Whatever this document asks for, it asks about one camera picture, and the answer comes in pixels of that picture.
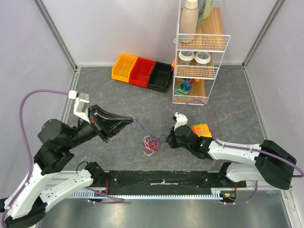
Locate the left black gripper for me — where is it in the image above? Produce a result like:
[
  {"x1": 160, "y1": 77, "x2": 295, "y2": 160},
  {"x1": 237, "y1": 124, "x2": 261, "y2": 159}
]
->
[{"x1": 65, "y1": 103, "x2": 135, "y2": 149}]

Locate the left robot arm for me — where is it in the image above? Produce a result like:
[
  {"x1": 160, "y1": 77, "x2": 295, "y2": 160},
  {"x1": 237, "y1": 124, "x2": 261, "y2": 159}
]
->
[{"x1": 0, "y1": 105, "x2": 133, "y2": 228}]

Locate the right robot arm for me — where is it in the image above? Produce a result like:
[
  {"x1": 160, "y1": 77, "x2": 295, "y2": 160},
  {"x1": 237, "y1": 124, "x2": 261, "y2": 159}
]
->
[{"x1": 166, "y1": 125, "x2": 296, "y2": 190}]

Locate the orange green sponge pack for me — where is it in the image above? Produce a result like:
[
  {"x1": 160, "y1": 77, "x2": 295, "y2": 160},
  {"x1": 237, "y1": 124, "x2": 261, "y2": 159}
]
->
[{"x1": 191, "y1": 123, "x2": 212, "y2": 138}]

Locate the yellow storage bin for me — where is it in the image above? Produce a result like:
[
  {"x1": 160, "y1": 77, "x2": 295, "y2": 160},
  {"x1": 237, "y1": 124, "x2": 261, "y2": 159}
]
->
[{"x1": 112, "y1": 53, "x2": 138, "y2": 83}]

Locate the blue red packet on shelf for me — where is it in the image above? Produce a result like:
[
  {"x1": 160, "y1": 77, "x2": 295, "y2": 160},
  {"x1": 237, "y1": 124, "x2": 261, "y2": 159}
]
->
[{"x1": 184, "y1": 78, "x2": 200, "y2": 86}]

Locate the red storage bin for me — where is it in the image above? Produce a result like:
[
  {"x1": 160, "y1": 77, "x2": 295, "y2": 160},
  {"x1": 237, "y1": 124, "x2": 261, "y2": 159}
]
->
[{"x1": 129, "y1": 57, "x2": 156, "y2": 88}]

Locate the black storage bin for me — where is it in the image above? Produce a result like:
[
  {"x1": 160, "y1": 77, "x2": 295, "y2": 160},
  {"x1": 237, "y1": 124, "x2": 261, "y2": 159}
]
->
[{"x1": 148, "y1": 61, "x2": 173, "y2": 93}]

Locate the left paper cup with lid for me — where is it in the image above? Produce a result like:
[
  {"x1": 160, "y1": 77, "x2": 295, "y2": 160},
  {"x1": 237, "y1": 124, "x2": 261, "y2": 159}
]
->
[{"x1": 179, "y1": 50, "x2": 195, "y2": 66}]

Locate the beige bottle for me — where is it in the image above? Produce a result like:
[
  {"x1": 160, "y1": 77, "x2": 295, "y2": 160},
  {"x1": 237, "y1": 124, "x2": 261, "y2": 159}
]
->
[{"x1": 179, "y1": 0, "x2": 199, "y2": 44}]

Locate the light green bottle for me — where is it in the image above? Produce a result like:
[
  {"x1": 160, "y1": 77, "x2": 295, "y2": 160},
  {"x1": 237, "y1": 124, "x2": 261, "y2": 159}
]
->
[{"x1": 203, "y1": 0, "x2": 213, "y2": 19}]

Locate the grey-green bottle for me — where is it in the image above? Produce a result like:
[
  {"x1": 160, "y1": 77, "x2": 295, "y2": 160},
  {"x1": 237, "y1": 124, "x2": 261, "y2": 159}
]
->
[{"x1": 196, "y1": 0, "x2": 207, "y2": 29}]

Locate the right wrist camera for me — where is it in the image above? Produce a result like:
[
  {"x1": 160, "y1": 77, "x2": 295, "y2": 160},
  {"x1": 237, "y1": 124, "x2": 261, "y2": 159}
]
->
[{"x1": 173, "y1": 112, "x2": 188, "y2": 130}]

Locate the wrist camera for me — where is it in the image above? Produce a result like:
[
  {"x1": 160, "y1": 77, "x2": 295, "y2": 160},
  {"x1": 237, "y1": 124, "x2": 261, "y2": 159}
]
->
[
  {"x1": 173, "y1": 112, "x2": 188, "y2": 130},
  {"x1": 73, "y1": 93, "x2": 90, "y2": 123}
]

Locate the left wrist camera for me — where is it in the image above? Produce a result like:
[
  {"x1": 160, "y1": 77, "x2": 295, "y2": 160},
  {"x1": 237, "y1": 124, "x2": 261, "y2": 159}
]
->
[{"x1": 73, "y1": 93, "x2": 90, "y2": 123}]

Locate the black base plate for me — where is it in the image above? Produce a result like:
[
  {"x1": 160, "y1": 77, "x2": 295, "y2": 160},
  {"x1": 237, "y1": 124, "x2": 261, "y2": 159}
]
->
[{"x1": 90, "y1": 171, "x2": 247, "y2": 196}]

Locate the slotted cable duct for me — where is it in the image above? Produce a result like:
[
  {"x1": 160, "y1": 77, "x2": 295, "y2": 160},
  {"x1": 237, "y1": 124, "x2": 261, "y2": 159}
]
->
[{"x1": 67, "y1": 189, "x2": 236, "y2": 200}]

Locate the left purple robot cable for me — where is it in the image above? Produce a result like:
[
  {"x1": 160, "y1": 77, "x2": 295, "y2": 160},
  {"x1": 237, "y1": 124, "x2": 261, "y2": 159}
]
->
[{"x1": 0, "y1": 89, "x2": 126, "y2": 223}]

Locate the white wire shelf rack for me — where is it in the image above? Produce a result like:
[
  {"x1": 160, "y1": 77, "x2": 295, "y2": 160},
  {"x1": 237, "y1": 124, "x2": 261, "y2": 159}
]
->
[{"x1": 172, "y1": 0, "x2": 231, "y2": 105}]

